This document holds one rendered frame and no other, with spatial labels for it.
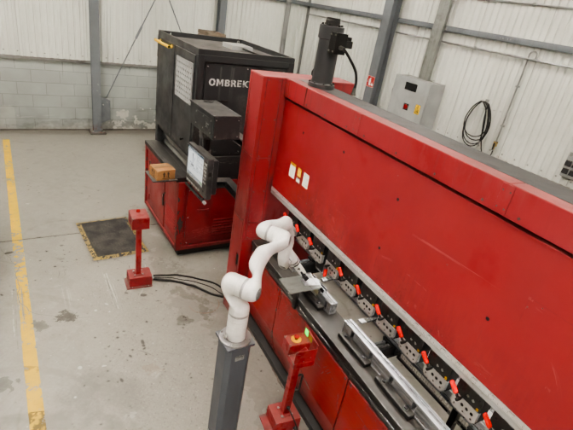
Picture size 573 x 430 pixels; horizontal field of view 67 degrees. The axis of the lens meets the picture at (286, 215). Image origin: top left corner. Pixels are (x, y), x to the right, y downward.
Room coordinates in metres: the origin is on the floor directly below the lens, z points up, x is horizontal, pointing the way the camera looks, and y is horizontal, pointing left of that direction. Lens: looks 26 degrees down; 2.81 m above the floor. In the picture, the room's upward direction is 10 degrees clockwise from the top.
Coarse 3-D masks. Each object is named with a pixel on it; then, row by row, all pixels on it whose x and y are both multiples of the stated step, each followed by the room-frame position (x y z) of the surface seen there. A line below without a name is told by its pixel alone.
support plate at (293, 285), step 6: (294, 276) 2.74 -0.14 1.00; (300, 276) 2.75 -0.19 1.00; (282, 282) 2.63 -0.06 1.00; (288, 282) 2.65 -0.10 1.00; (294, 282) 2.66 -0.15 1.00; (300, 282) 2.68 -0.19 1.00; (288, 288) 2.57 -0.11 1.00; (294, 288) 2.59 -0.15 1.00; (300, 288) 2.60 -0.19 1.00; (306, 288) 2.61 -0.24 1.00; (312, 288) 2.63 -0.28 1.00; (318, 288) 2.65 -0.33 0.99
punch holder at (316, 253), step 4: (316, 240) 2.78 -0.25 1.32; (316, 244) 2.77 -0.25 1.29; (320, 244) 2.73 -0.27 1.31; (324, 244) 2.70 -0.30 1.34; (316, 248) 2.76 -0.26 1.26; (320, 248) 2.72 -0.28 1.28; (324, 248) 2.69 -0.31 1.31; (328, 248) 2.70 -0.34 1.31; (312, 252) 2.79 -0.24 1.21; (316, 252) 2.74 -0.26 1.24; (320, 252) 2.72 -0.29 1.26; (324, 252) 2.69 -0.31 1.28; (312, 256) 2.78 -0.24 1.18; (316, 256) 2.73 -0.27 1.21; (320, 256) 2.70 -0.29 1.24; (324, 256) 2.69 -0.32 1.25; (316, 260) 2.73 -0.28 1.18; (320, 260) 2.69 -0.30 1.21; (324, 260) 2.70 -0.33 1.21
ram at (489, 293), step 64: (320, 128) 2.98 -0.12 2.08; (320, 192) 2.85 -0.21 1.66; (384, 192) 2.33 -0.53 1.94; (448, 192) 1.99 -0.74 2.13; (384, 256) 2.21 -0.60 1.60; (448, 256) 1.88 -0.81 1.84; (512, 256) 1.64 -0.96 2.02; (448, 320) 1.77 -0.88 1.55; (512, 320) 1.54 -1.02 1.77; (512, 384) 1.44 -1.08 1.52
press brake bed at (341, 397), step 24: (264, 288) 3.09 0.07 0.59; (264, 312) 3.03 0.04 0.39; (288, 312) 2.73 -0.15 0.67; (264, 336) 3.10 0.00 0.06; (336, 360) 2.19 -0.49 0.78; (312, 384) 2.33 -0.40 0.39; (336, 384) 2.13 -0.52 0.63; (360, 384) 1.99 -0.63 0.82; (312, 408) 2.32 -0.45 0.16; (336, 408) 2.08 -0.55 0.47; (360, 408) 1.92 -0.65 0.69
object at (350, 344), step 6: (342, 336) 2.28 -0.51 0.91; (348, 336) 2.29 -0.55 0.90; (348, 342) 2.24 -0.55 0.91; (354, 342) 2.25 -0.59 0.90; (348, 348) 2.21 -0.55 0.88; (354, 348) 2.19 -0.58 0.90; (354, 354) 2.16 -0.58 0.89; (360, 354) 2.14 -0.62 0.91; (360, 360) 2.10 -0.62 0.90; (366, 360) 2.10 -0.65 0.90; (366, 366) 2.07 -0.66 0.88
